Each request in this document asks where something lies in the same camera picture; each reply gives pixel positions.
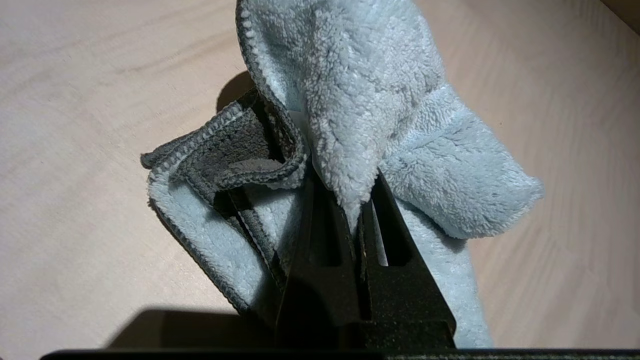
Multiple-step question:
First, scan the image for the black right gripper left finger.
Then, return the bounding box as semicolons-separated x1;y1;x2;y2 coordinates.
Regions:
274;175;363;349

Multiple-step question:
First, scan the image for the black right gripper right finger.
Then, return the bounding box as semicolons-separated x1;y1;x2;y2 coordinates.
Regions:
360;172;457;349

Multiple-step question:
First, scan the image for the light blue microfibre cloth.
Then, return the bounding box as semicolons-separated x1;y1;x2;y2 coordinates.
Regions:
141;0;546;349

